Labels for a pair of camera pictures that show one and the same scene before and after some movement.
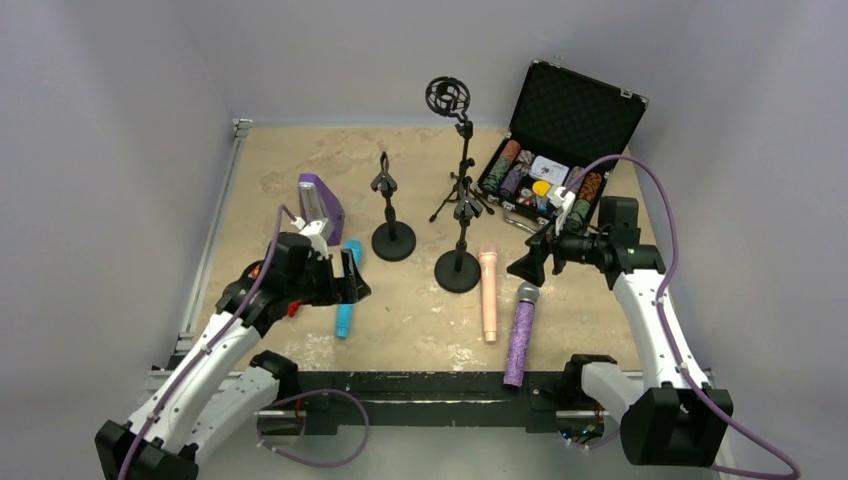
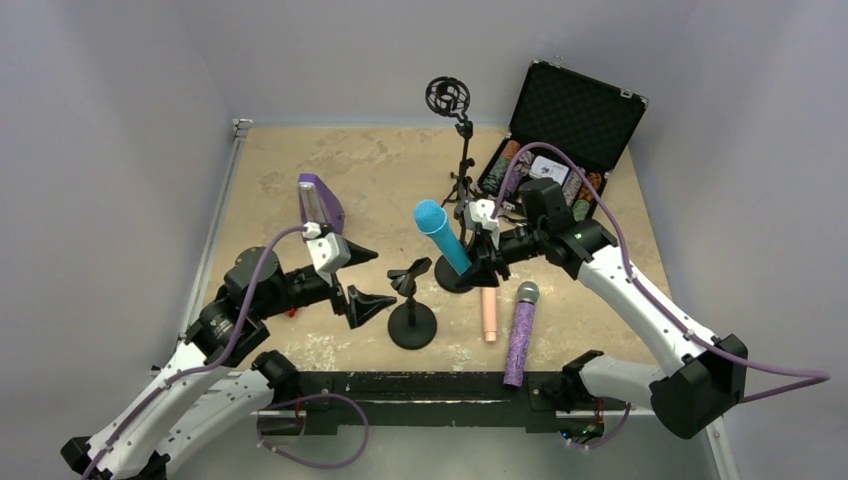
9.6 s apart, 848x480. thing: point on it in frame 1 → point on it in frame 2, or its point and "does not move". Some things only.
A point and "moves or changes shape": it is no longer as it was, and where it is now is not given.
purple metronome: [318, 201] does not move
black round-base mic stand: [392, 241] → [411, 325]
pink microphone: [489, 280] does not move
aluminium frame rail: [186, 341] does not move
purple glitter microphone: [520, 343] does not move
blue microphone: [345, 311] moves or changes shape
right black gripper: [549, 246] → [489, 250]
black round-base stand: [459, 271] does not move
